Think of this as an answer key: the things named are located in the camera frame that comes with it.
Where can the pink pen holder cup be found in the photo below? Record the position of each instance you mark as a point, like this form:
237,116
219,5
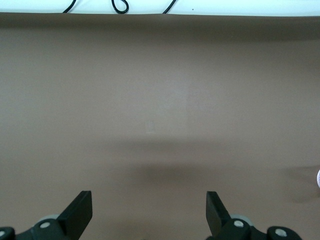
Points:
318,178

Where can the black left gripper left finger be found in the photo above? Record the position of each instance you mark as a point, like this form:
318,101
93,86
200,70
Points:
75,215

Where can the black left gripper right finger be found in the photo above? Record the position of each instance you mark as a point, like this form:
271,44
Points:
217,217

